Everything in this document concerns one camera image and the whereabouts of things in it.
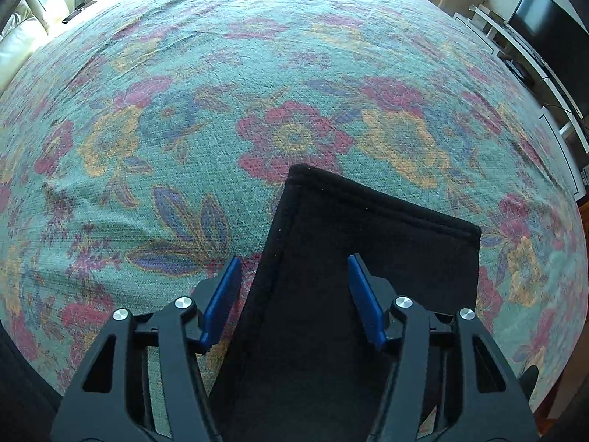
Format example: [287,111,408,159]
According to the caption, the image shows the black pants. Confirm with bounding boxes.
[210,165,481,441]

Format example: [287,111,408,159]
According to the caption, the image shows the black television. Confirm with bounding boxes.
[507,0,589,118]

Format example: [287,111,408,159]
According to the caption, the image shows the cream tufted leather headboard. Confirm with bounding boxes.
[1,0,75,93]

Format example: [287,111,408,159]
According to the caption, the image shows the floral bedspread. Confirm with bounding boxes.
[1,0,588,406]

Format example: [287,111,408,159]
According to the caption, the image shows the white tv stand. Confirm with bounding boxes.
[454,6,588,201]

